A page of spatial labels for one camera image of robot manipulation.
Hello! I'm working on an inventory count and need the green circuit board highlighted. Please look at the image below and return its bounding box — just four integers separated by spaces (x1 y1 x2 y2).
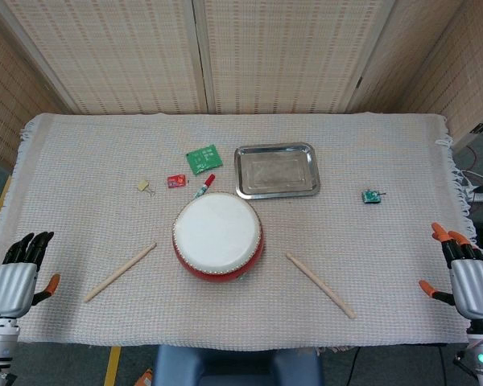
185 143 224 175

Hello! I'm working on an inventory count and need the beige woven tablecloth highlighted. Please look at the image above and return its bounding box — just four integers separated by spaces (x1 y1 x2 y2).
0 112 483 351

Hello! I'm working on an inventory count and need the red capped marker pen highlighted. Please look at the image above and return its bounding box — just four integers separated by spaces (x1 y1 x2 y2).
192 173 217 199

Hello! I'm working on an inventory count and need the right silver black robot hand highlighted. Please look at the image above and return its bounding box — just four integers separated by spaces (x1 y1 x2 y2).
418 222 483 322

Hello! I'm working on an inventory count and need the small green toy tank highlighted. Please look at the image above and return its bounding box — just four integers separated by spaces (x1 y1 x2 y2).
361 187 387 205

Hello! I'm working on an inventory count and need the woven bamboo folding screen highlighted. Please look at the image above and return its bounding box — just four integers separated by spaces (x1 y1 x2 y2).
0 0 483 170

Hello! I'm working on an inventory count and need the white cable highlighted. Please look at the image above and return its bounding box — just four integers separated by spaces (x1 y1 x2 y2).
462 169 483 187

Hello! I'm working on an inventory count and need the black cable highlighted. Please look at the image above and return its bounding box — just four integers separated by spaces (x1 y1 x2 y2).
347 347 362 386

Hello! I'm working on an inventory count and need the yellow binder clip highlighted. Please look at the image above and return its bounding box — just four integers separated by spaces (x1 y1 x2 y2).
136 179 157 198

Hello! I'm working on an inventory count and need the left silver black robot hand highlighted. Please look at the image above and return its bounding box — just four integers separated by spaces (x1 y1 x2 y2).
0 231 61 321

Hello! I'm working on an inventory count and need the wooden drumstick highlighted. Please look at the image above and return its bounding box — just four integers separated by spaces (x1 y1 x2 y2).
83 241 158 303
285 252 357 320

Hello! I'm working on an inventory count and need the stainless steel tray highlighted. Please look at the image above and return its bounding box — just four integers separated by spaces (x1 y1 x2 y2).
233 142 321 200

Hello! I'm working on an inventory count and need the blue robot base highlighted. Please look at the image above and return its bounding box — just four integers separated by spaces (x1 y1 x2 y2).
151 344 324 386

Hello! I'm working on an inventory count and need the thin red cable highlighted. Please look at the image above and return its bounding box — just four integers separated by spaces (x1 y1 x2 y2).
465 144 481 172

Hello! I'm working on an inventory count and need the red drum with white skin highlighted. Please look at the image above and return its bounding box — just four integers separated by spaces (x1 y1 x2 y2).
171 192 266 284

